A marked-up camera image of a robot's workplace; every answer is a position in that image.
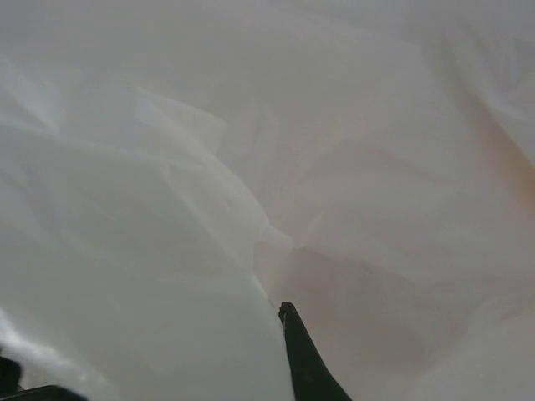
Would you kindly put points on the white translucent plastic bag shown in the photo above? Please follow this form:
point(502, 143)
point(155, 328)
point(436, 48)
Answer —
point(167, 167)

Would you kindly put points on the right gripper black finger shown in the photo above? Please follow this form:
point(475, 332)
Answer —
point(305, 367)

